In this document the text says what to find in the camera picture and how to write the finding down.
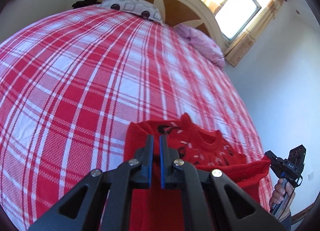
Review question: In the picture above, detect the red embroidered knit sweater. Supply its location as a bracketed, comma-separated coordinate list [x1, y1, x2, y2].
[124, 114, 270, 230]

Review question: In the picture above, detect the red white plaid bedspread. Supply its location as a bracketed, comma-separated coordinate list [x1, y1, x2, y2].
[1, 6, 272, 230]

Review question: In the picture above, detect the white wall switch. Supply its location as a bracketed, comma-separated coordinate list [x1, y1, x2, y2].
[308, 171, 314, 181]

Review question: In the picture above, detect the grey patterned pillow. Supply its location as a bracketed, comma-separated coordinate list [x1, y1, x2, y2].
[99, 0, 163, 24]

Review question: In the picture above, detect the pink pillow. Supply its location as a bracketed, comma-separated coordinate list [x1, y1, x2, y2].
[173, 24, 225, 68]

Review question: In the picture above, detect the cream wooden headboard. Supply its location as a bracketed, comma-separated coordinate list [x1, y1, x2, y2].
[145, 0, 225, 50]

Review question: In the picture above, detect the person's right hand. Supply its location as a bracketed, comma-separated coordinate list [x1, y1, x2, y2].
[269, 178, 296, 214]

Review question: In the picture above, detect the yellow curtain centre right panel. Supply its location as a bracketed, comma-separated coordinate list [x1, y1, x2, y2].
[225, 0, 285, 67]

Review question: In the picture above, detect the black cloth beside bed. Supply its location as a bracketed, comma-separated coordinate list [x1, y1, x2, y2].
[72, 0, 102, 9]

